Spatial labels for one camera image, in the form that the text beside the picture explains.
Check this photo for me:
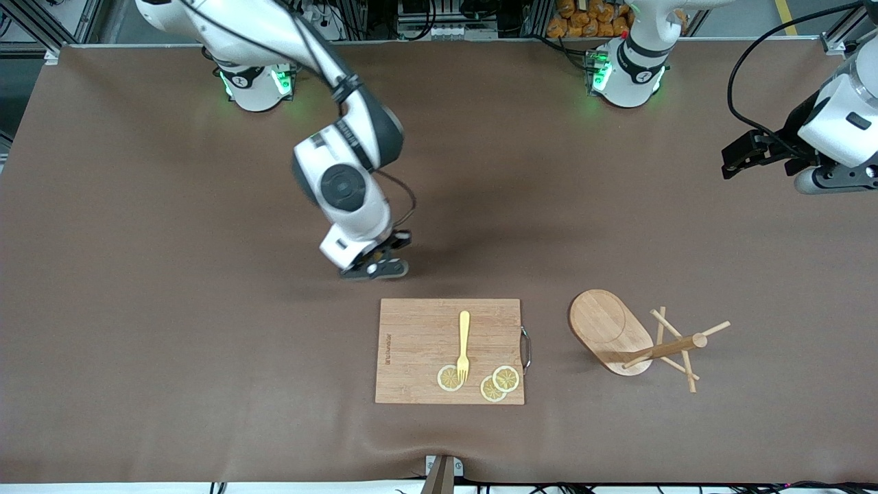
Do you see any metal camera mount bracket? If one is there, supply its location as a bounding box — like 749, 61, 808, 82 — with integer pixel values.
422, 454, 464, 494

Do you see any white terminal block device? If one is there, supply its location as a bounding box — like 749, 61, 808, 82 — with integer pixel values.
396, 19, 499, 40

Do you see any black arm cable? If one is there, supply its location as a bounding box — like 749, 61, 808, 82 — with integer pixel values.
374, 170, 417, 237
727, 0, 862, 148

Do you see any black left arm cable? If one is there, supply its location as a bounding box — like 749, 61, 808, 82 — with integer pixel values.
727, 0, 862, 148

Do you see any yellow plastic fork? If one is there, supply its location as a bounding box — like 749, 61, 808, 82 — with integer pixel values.
456, 310, 472, 384

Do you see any white power strip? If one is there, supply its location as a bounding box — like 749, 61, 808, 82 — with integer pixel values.
295, 0, 347, 42

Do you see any aluminium frame post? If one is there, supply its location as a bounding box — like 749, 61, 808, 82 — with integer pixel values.
0, 0, 104, 66
820, 0, 878, 56

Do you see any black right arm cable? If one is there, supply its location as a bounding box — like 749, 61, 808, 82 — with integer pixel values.
374, 170, 417, 237

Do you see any pile of orange items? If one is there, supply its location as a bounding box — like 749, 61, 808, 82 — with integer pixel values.
547, 0, 635, 38

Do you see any wooden mug rack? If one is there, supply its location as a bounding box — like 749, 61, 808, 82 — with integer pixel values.
568, 289, 731, 394

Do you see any bamboo cutting board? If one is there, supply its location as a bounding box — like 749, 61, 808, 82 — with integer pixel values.
375, 298, 532, 405

